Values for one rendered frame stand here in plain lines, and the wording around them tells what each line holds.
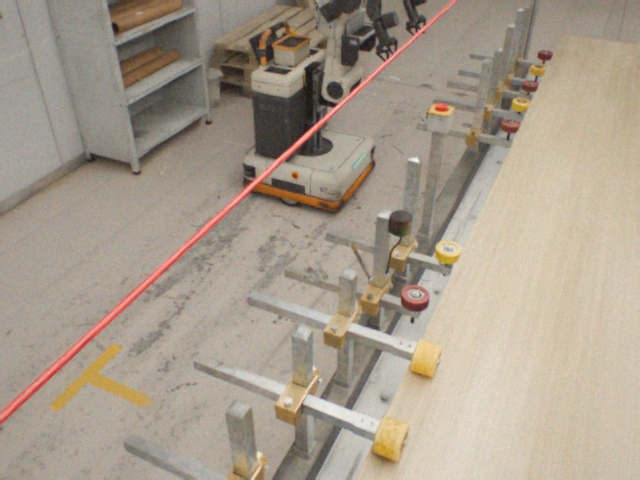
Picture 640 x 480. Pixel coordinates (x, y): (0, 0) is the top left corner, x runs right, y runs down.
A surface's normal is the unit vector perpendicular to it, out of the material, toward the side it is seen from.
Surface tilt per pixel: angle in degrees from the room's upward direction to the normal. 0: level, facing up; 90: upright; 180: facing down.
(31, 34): 90
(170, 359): 0
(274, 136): 90
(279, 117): 90
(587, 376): 0
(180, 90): 90
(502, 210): 0
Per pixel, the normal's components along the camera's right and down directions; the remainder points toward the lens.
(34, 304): 0.00, -0.81
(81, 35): -0.43, 0.53
